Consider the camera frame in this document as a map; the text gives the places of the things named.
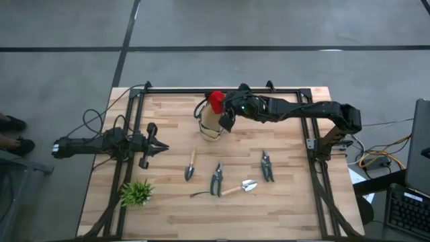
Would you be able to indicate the small green artificial plant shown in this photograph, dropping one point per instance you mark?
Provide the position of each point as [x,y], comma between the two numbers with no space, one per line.
[136,194]

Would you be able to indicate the narrow dark-bladed wooden trowel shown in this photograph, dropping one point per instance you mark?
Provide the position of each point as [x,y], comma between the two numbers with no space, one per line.
[189,172]

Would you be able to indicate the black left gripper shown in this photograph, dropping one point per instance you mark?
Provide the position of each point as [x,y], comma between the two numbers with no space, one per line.
[149,148]

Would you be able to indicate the grey metal bracket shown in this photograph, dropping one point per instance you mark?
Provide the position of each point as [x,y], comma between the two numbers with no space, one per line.
[310,144]

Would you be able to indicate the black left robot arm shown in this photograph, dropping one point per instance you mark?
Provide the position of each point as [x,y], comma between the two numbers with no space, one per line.
[84,144]

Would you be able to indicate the black power box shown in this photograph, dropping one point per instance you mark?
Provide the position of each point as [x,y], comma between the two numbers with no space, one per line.
[379,163]

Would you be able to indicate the white paper sheet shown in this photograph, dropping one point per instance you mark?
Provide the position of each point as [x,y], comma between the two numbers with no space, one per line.
[354,176]

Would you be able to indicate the red gardening glove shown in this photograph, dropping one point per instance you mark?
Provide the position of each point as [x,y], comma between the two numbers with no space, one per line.
[216,101]

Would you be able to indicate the black side desk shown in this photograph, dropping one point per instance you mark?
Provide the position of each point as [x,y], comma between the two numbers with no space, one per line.
[379,183]

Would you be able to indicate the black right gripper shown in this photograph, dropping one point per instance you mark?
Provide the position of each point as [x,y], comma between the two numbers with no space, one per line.
[228,122]

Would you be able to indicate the beige green gardening bag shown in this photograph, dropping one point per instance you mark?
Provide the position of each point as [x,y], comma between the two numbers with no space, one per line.
[210,122]

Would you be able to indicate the open laptop computer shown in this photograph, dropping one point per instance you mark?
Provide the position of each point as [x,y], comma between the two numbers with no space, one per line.
[416,141]

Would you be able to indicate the black aluminium table frame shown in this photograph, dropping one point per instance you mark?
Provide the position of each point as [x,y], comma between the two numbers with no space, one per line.
[188,90]

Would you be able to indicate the grey metal stand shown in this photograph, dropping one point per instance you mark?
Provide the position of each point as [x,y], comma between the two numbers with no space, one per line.
[20,164]

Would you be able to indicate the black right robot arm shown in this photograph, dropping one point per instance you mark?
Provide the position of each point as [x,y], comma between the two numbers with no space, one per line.
[302,109]

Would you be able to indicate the person's black shoe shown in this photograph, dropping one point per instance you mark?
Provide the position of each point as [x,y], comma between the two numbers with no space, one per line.
[15,123]
[23,146]

